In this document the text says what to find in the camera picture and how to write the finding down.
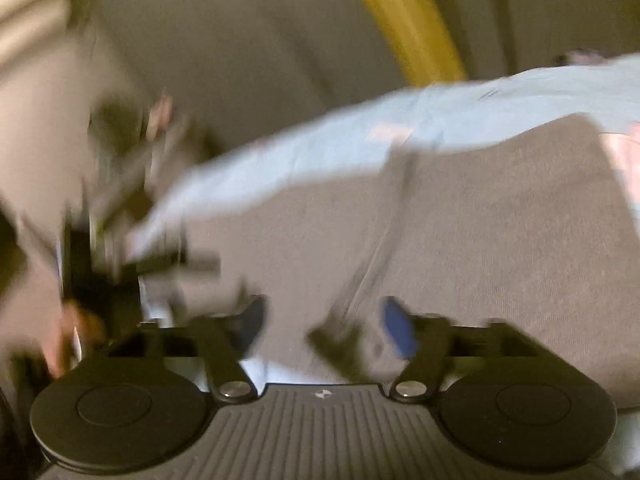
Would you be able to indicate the yellow curtain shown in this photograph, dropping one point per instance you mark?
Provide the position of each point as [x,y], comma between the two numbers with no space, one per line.
[400,15]

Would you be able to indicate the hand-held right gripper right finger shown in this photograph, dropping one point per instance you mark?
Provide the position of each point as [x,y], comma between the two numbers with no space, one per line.
[398,327]

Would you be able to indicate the light blue printed bedsheet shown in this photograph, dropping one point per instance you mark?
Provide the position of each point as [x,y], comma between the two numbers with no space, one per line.
[350,130]

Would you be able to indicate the purple pillow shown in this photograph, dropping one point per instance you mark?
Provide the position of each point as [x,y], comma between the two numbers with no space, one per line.
[582,56]

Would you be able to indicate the grey pants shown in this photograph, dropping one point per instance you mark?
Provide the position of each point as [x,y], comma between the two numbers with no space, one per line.
[475,240]

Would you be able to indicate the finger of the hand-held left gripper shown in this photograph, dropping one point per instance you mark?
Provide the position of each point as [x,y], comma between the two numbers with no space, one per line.
[175,264]
[150,170]

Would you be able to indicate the person's left hand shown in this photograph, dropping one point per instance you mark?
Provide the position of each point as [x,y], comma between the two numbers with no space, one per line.
[67,332]

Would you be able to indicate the grey curtain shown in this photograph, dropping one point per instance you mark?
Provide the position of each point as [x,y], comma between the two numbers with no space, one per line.
[540,5]
[225,50]

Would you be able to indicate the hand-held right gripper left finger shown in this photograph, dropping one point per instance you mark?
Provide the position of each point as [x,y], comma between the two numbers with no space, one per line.
[251,321]

